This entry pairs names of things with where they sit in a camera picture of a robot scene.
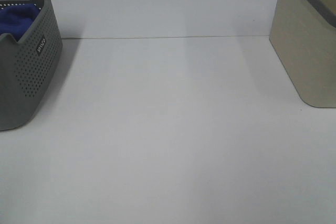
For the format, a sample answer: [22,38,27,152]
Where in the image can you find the blue microfibre towel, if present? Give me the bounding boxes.
[1,4,40,41]

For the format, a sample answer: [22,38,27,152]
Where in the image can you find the grey perforated plastic basket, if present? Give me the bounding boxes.
[1,0,62,131]

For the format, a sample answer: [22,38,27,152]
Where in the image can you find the beige plastic bin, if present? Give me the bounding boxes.
[269,0,335,108]

